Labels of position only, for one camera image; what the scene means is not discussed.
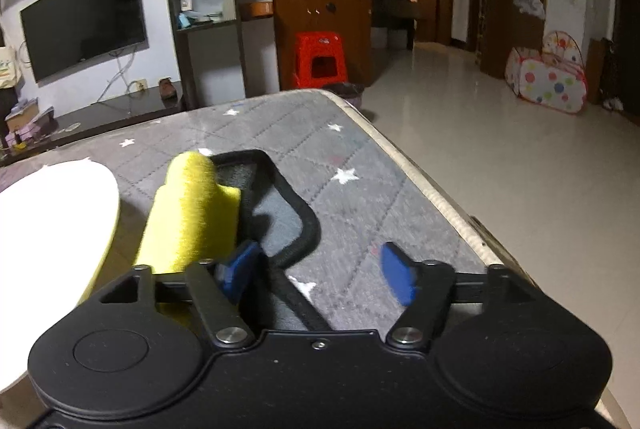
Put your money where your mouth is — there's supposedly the grey star-patterned tablecloth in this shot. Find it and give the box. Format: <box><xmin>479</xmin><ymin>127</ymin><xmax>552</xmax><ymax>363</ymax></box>
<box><xmin>0</xmin><ymin>89</ymin><xmax>516</xmax><ymax>335</ymax></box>

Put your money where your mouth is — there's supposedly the black television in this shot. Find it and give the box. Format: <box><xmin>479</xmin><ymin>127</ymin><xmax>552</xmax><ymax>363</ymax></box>
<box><xmin>20</xmin><ymin>0</ymin><xmax>149</xmax><ymax>84</ymax></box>

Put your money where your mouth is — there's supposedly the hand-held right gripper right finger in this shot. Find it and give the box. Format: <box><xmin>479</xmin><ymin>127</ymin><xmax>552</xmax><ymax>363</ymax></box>
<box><xmin>380</xmin><ymin>241</ymin><xmax>543</xmax><ymax>352</ymax></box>

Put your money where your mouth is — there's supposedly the white bowl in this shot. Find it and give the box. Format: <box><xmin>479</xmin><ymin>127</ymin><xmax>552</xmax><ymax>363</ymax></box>
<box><xmin>0</xmin><ymin>159</ymin><xmax>121</xmax><ymax>396</ymax></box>

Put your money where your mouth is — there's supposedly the television cable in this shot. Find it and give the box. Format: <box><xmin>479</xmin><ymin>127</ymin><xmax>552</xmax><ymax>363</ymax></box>
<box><xmin>94</xmin><ymin>46</ymin><xmax>139</xmax><ymax>103</ymax></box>

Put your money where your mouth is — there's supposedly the dark television stand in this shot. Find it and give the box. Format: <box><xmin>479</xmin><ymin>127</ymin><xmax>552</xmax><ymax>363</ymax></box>
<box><xmin>0</xmin><ymin>92</ymin><xmax>187</xmax><ymax>162</ymax></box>

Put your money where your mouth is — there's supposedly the white plastic bag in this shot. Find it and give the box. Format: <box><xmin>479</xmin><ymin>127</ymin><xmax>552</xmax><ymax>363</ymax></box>
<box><xmin>513</xmin><ymin>0</ymin><xmax>547</xmax><ymax>18</ymax></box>

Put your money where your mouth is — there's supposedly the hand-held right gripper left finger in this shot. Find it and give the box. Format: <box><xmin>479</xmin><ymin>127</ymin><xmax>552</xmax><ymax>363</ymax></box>
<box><xmin>80</xmin><ymin>240</ymin><xmax>266</xmax><ymax>347</ymax></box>

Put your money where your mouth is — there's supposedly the yellow and grey cleaning cloth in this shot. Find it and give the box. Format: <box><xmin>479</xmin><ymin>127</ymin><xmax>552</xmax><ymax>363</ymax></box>
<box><xmin>80</xmin><ymin>149</ymin><xmax>332</xmax><ymax>335</ymax></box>

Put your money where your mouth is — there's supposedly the brown wooden cabinet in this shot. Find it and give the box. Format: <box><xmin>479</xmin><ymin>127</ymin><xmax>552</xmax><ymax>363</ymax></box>
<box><xmin>267</xmin><ymin>0</ymin><xmax>375</xmax><ymax>91</ymax></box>

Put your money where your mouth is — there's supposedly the dark side table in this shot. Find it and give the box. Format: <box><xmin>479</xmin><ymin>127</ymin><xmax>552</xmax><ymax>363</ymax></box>
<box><xmin>372</xmin><ymin>3</ymin><xmax>417</xmax><ymax>51</ymax></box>

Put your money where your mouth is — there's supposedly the stack of boxes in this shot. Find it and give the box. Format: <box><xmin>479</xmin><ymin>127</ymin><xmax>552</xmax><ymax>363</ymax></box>
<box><xmin>4</xmin><ymin>98</ymin><xmax>57</xmax><ymax>141</ymax></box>

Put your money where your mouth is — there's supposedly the dark trash bin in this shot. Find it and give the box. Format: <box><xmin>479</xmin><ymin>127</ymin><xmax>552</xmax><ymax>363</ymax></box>
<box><xmin>322</xmin><ymin>82</ymin><xmax>366</xmax><ymax>111</ymax></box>

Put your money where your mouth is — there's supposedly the polka dot play tent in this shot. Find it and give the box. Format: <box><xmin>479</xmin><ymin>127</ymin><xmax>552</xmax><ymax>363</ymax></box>
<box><xmin>504</xmin><ymin>30</ymin><xmax>589</xmax><ymax>116</ymax></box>

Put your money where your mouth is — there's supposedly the red plastic stool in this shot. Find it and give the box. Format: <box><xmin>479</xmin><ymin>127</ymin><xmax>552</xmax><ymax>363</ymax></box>
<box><xmin>292</xmin><ymin>32</ymin><xmax>349</xmax><ymax>91</ymax></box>

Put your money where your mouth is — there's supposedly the dark entrance door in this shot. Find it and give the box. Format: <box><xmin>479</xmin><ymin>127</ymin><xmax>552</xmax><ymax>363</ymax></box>
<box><xmin>612</xmin><ymin>0</ymin><xmax>640</xmax><ymax>126</ymax></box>

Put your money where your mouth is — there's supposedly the beige tote bag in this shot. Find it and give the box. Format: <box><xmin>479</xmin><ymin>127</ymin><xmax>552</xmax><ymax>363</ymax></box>
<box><xmin>0</xmin><ymin>44</ymin><xmax>22</xmax><ymax>91</ymax></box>

